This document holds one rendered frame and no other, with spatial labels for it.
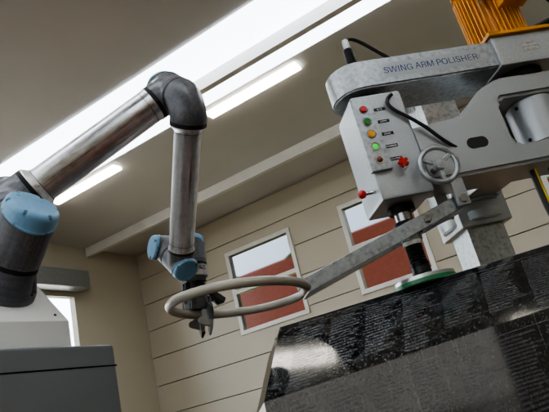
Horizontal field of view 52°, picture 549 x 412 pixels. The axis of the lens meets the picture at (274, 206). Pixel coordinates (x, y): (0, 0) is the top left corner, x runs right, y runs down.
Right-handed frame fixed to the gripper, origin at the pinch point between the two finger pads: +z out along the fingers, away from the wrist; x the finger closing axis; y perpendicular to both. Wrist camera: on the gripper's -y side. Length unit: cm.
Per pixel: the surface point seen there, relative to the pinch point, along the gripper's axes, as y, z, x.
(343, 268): -28, -11, 46
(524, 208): -603, -166, -180
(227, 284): 15.6, -6.9, 41.7
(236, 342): -418, -86, -632
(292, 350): -18.0, 11.7, 24.0
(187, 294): 23.1, -6.6, 30.6
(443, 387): -33, 31, 71
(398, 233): -47, -20, 57
